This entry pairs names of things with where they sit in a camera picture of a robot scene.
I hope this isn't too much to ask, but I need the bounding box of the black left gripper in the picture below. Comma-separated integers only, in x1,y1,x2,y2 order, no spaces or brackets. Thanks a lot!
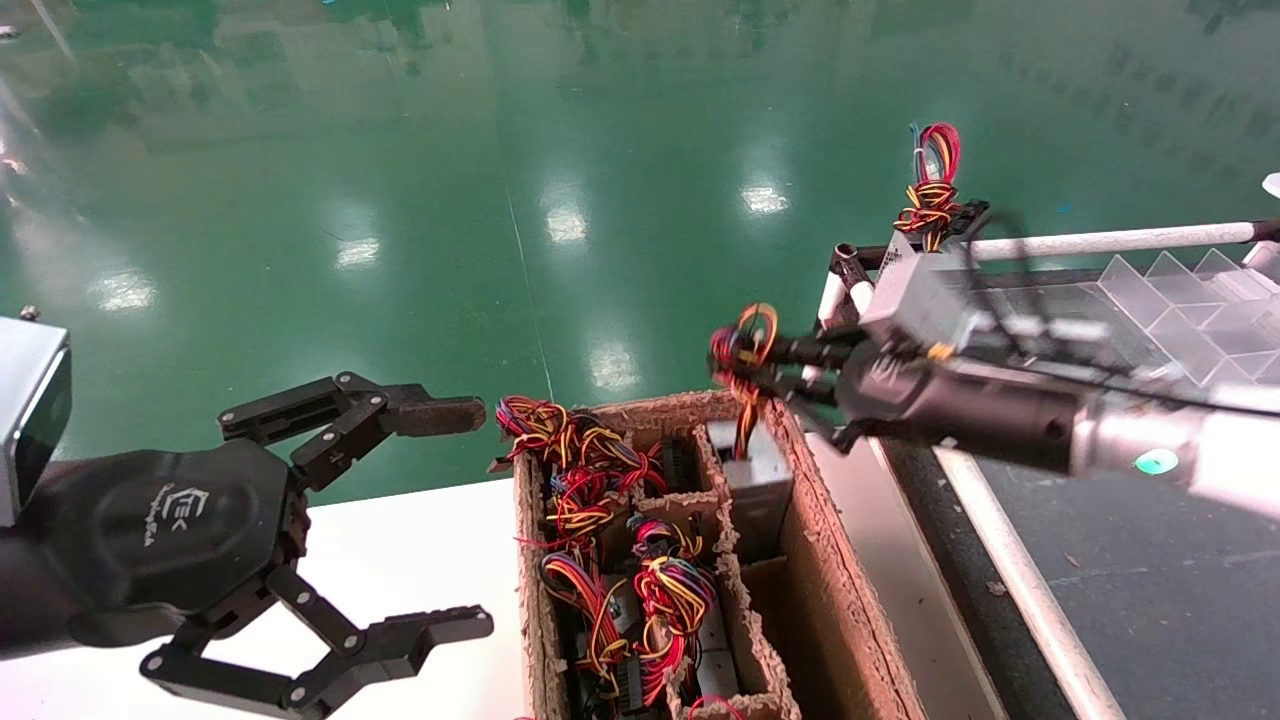
30,372,495,720

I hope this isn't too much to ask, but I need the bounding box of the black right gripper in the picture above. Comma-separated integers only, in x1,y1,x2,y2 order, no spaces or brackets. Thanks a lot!
760,330,1079,473

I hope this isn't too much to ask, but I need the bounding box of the grey power supply with wires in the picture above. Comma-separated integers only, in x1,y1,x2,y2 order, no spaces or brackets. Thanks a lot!
893,122,991,263
708,303,798,563

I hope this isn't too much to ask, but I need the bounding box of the brown cardboard divider box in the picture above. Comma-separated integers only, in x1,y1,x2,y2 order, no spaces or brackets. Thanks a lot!
513,390,926,720

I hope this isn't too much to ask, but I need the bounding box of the clear acrylic divider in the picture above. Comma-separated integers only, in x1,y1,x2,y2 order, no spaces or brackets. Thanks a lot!
1095,248,1280,389

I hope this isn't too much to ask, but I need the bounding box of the black conveyor belt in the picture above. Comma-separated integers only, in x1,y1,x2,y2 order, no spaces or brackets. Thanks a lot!
828,265,1280,720

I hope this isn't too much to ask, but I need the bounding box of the short white frame pipe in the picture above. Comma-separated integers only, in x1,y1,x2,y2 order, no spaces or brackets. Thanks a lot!
800,275,849,386

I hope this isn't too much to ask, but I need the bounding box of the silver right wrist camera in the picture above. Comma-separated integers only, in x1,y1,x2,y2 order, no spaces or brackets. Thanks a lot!
858,232,1111,351

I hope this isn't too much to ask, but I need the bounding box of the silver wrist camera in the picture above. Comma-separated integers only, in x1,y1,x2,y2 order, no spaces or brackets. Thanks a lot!
0,305,73,528
858,232,1111,351

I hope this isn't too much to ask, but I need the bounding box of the power supply with coloured wires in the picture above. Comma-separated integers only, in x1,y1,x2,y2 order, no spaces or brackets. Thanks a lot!
545,465,641,551
625,515,741,706
540,550,636,706
492,395,701,499

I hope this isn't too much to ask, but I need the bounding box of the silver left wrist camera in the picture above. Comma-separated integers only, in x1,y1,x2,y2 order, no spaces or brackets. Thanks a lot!
0,305,73,528

